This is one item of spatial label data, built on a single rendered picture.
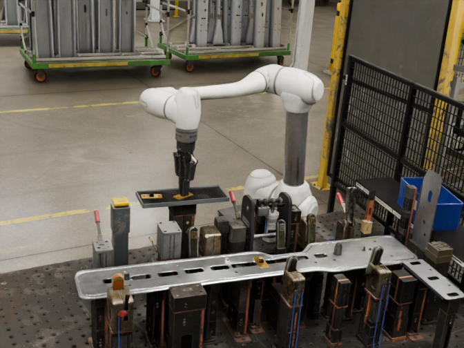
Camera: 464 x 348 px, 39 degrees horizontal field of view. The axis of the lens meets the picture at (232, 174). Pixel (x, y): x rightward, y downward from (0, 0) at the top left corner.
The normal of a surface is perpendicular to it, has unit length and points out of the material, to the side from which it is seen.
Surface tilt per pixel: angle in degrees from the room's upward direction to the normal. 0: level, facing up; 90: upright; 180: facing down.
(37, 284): 0
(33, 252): 0
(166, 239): 90
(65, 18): 86
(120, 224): 90
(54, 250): 0
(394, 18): 90
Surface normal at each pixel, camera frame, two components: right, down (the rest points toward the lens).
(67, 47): 0.40, 0.30
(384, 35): -0.89, 0.12
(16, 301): 0.07, -0.93
